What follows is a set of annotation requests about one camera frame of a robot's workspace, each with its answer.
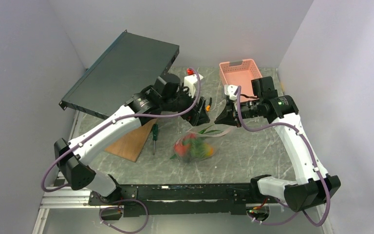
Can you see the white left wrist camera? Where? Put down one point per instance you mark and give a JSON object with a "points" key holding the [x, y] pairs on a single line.
{"points": [[190, 83]]}

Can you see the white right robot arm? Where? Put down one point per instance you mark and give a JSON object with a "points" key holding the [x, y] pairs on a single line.
{"points": [[313, 184]]}

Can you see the wooden base board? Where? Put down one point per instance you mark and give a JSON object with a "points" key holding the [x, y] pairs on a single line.
{"points": [[129, 146]]}

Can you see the pink plastic basket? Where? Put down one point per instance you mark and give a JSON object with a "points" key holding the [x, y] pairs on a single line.
{"points": [[240, 73]]}

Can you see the clear zip top bag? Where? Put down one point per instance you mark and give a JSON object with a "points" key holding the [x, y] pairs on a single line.
{"points": [[212, 139]]}

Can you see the green fake cucumber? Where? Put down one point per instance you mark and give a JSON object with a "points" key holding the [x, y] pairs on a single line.
{"points": [[207, 131]]}

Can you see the dark rack server chassis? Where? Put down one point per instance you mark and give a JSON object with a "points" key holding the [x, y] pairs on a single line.
{"points": [[128, 65]]}

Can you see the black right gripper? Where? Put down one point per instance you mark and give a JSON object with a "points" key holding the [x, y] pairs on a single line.
{"points": [[229, 116]]}

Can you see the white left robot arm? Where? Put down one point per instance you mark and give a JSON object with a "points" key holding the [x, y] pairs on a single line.
{"points": [[168, 97]]}

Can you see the red fake pepper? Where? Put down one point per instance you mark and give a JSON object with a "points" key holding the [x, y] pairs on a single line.
{"points": [[182, 146]]}

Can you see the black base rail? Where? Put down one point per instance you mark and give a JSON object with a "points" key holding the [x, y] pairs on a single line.
{"points": [[180, 199]]}

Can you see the green handled screwdriver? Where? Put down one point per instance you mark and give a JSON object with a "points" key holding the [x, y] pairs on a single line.
{"points": [[154, 136]]}

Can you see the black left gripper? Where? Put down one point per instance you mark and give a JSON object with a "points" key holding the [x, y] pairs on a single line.
{"points": [[198, 115]]}

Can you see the orange black pliers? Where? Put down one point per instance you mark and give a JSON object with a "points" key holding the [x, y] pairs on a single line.
{"points": [[208, 107]]}

